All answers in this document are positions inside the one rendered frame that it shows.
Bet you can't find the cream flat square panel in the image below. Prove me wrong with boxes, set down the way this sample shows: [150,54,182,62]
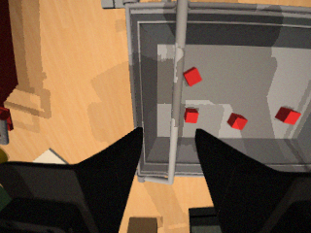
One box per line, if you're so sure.
[32,149,70,164]

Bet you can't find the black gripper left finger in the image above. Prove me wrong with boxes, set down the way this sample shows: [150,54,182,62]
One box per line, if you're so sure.
[0,127,144,233]

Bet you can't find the brown open-top box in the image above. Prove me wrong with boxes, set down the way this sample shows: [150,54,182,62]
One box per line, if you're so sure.
[126,217,157,233]

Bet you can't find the green rectangular block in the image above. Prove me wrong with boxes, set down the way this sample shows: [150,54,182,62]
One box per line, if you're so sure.
[0,185,12,211]

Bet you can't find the small red block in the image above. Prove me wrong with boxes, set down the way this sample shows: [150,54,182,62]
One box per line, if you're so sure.
[184,67,201,86]
[227,113,248,130]
[184,108,199,123]
[275,107,301,124]

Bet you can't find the yellow short cylinder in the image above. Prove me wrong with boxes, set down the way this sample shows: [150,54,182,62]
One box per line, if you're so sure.
[0,149,8,164]

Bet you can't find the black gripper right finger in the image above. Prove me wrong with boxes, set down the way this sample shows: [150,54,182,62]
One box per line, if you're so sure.
[195,128,311,233]

